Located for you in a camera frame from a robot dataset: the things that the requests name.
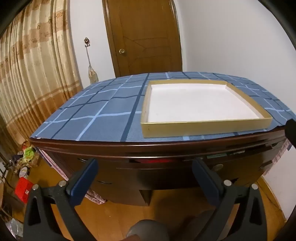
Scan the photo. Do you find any beige patterned curtain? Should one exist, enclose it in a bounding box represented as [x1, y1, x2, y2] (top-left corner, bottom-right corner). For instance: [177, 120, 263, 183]
[0, 0, 84, 152]

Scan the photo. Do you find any red plastic basket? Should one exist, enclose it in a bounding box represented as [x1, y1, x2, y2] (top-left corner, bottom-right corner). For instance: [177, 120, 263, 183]
[13, 177, 34, 204]

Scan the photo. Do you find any colourful clutter pile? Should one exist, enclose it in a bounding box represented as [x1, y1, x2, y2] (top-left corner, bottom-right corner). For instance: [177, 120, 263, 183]
[13, 143, 41, 180]

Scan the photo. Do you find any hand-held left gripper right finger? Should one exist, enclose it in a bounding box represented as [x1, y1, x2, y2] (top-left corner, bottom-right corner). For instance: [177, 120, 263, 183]
[191, 158, 269, 241]

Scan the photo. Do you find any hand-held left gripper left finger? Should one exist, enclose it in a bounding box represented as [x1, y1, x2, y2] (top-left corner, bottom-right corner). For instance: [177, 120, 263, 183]
[23, 158, 99, 241]

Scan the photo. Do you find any person's grey trouser leg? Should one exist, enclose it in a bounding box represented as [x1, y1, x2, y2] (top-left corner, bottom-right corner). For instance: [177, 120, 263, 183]
[126, 219, 170, 241]

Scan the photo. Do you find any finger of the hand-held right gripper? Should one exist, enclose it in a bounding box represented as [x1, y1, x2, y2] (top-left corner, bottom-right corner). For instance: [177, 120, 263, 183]
[285, 119, 296, 149]

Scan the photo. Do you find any gold cardboard tray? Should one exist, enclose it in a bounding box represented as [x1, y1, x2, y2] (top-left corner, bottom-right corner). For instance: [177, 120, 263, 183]
[140, 79, 273, 138]

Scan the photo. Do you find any blue plaid tablecloth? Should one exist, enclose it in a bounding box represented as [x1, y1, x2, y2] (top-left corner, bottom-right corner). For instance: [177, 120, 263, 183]
[30, 71, 296, 142]

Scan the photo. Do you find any dark wooden dresser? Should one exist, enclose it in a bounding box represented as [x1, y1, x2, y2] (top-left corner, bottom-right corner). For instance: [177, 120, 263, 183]
[30, 126, 292, 207]

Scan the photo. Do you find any beige curtain tassel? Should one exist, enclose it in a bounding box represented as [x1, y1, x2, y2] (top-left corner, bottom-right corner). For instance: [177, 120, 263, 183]
[86, 46, 99, 84]

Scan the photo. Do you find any brown wooden door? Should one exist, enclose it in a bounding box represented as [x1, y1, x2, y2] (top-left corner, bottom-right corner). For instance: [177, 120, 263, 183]
[102, 0, 184, 78]

